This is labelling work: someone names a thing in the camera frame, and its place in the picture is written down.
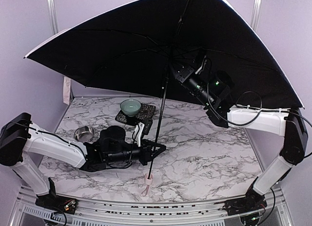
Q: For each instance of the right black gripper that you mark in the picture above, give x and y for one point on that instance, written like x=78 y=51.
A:
x=180 y=73

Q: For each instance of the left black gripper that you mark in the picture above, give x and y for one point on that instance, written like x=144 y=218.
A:
x=147 y=153

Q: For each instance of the pink and black umbrella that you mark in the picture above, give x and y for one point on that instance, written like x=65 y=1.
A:
x=129 y=49

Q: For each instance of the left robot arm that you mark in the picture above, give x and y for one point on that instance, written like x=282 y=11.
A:
x=20 y=137

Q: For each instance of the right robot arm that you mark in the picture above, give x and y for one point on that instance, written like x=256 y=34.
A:
x=288 y=123

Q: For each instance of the black floral square plate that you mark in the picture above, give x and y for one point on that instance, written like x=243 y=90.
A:
x=146 y=112

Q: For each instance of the celadon green ceramic bowl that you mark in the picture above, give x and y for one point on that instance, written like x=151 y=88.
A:
x=130 y=107

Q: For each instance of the small stainless steel bowl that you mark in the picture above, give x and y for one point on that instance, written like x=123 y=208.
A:
x=84 y=134

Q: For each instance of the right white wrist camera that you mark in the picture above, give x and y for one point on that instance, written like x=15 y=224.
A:
x=200 y=66

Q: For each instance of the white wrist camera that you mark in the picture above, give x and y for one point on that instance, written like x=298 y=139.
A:
x=141 y=129
x=200 y=66

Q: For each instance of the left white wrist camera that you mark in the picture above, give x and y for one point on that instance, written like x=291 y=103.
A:
x=141 y=129

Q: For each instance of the right aluminium frame post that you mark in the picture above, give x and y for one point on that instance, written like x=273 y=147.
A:
x=255 y=14

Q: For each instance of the aluminium frame post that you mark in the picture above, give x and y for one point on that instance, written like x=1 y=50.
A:
x=67 y=92
x=255 y=14

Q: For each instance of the left aluminium frame post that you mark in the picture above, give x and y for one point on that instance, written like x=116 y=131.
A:
x=67 y=92

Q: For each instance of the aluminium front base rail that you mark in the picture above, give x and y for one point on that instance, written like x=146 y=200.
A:
x=90 y=212

